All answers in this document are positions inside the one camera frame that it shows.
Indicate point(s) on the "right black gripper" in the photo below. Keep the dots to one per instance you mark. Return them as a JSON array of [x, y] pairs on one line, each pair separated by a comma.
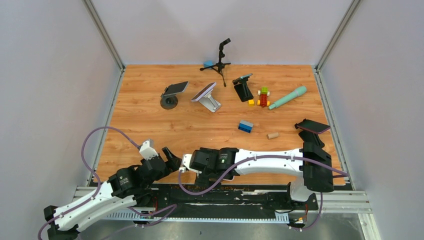
[[203, 178]]

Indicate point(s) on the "blue phone on black stand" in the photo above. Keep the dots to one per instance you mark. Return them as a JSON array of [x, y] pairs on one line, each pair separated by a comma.
[[242, 79]]

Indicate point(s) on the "black phone stand rear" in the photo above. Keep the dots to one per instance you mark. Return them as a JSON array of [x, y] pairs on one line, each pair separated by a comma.
[[243, 91]]

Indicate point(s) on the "red green toy brick car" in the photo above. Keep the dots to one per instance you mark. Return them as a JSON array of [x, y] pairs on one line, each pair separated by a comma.
[[263, 94]]

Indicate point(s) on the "purple dark smartphone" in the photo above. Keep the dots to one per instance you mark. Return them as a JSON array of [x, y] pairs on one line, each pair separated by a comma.
[[312, 126]]

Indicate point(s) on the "dark round-base phone stand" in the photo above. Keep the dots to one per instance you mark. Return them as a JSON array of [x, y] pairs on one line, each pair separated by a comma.
[[169, 102]]

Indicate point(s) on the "yellow small cube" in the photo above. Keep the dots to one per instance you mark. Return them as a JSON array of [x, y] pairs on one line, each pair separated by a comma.
[[251, 102]]

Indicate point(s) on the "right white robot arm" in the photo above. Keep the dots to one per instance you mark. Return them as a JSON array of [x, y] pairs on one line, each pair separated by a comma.
[[310, 164]]

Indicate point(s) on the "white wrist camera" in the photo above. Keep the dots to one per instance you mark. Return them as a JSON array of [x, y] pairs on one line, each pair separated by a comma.
[[185, 164], [147, 151]]

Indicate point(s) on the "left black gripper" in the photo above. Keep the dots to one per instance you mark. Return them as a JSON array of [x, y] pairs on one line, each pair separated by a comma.
[[173, 162]]

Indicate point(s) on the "white folding phone stand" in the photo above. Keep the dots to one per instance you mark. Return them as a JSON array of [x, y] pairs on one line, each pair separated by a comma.
[[210, 103]]

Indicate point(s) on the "black phone stand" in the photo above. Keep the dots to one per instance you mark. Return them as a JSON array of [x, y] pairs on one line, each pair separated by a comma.
[[310, 137], [243, 91]]

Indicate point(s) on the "wooden cylinder peg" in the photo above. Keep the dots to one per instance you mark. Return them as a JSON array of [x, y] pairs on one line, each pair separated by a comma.
[[272, 135]]

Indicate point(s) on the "lavender phone on white stand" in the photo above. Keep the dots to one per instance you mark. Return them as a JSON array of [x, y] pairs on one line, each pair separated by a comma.
[[204, 92]]

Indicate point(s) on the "grey phone on round stand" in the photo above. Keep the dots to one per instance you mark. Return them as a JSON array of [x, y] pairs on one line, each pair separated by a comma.
[[176, 88]]

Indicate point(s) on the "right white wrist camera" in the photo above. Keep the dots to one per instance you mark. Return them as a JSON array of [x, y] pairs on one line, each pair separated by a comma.
[[185, 164]]

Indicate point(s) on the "teal cylinder toy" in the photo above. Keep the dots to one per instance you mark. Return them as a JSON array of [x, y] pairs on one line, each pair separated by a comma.
[[299, 91]]

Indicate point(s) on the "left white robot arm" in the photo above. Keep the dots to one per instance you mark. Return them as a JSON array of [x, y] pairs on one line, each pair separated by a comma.
[[128, 187]]

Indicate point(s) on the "black phone stand right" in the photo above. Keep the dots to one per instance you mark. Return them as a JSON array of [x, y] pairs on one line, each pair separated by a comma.
[[310, 137]]

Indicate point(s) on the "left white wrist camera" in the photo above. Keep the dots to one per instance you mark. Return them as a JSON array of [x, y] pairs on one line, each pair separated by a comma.
[[147, 151]]

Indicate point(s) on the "black mini tripod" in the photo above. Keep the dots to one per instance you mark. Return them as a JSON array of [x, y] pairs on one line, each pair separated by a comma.
[[219, 66]]

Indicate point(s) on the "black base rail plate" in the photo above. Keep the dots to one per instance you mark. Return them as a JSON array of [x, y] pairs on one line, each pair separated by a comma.
[[225, 202]]

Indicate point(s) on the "blue grey duplo brick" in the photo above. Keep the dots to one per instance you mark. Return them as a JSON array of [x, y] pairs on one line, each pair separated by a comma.
[[245, 126]]

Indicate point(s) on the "teal small block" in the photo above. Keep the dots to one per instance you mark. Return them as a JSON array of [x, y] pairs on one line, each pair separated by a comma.
[[208, 63]]

